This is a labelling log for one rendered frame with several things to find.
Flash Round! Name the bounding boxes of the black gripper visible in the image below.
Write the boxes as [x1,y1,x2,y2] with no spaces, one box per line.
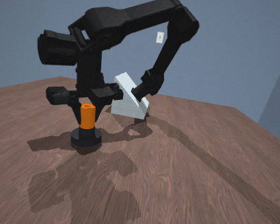
[46,66,124,125]

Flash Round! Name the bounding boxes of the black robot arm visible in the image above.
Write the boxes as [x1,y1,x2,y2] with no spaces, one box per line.
[37,0,200,108]

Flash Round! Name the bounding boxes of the orange cylinder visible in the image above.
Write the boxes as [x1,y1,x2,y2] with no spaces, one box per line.
[80,104,96,129]

